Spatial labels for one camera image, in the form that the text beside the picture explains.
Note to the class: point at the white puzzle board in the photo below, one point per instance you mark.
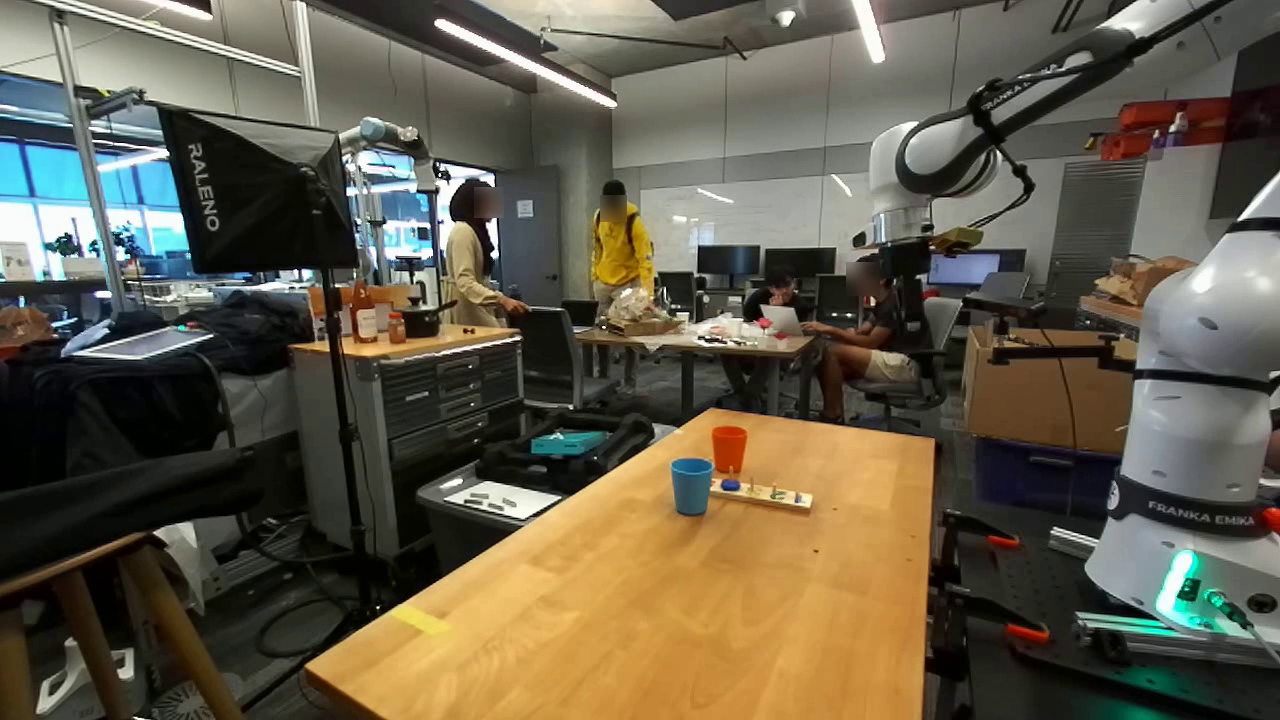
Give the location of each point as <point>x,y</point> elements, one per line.
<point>762,494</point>

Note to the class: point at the orange plastic cup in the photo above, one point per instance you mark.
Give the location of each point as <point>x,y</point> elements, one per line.
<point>729,451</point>

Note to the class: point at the black softbox light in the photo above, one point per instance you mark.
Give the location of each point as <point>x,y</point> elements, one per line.
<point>256,194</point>

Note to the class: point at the wooden stool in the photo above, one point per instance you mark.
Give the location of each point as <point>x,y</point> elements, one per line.
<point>141,575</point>

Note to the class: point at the blue plastic bin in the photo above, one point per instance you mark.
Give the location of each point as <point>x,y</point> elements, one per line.
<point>1040,476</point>

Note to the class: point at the wooden background table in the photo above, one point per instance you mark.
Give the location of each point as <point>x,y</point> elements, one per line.
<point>772,353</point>

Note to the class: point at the grey tool cabinet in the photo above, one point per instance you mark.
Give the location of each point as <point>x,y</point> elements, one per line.
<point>390,419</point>

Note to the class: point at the person in beige top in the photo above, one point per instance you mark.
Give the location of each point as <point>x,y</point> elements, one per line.
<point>471,287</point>

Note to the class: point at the blue plastic cup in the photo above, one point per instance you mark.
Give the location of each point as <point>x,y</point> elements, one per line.
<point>689,485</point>

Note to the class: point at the seated person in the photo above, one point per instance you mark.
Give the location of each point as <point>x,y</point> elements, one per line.
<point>867,348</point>

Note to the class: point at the black office chair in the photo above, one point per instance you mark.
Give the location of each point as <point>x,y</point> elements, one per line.
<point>550,357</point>

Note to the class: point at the black bag with teal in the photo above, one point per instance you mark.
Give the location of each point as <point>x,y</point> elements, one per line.
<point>566,451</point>

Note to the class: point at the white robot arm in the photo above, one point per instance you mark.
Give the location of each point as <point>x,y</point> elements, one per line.
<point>1186,537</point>

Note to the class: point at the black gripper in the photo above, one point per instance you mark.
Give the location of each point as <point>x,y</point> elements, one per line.
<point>907,257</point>

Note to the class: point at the person in yellow jacket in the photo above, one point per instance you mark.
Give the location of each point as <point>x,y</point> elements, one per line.
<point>622,247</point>

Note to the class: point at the cardboard box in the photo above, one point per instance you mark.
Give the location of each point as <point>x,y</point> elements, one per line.
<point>1039,386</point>

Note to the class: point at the grey storage case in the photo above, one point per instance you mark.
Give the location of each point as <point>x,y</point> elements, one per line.
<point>475,515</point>

